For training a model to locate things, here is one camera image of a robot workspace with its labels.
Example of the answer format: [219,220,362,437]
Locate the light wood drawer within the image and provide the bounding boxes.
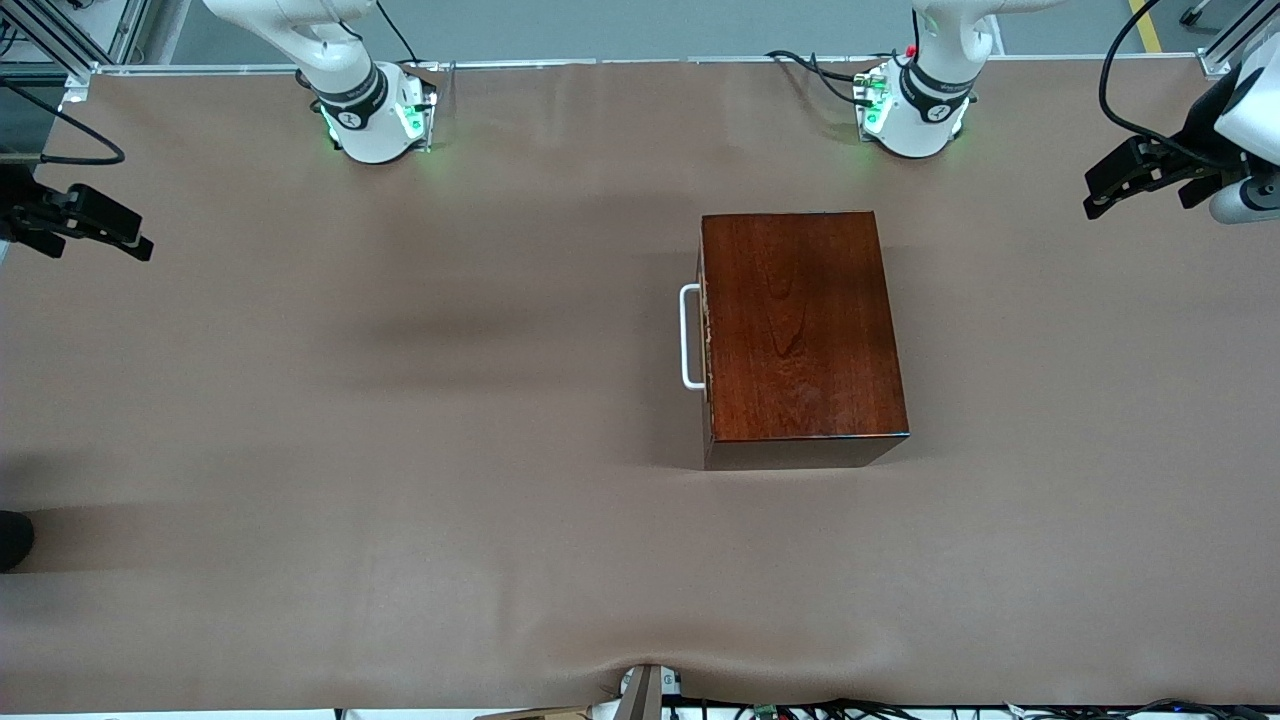
[679,215,713,446]

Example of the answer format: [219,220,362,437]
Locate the black round object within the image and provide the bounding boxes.
[0,510,37,574]

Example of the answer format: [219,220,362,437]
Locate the dark red-brown wooden cabinet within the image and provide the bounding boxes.
[697,210,911,471]

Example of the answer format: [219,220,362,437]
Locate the brown table mat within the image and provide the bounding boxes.
[0,55,1280,716]

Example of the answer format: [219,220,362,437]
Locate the aluminium frame post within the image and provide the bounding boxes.
[0,0,151,106]
[1195,0,1280,79]

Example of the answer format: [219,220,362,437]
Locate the black arm base cable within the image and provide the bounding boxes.
[765,48,876,109]
[375,0,421,66]

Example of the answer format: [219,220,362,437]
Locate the grey metal bracket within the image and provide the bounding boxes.
[618,663,683,720]

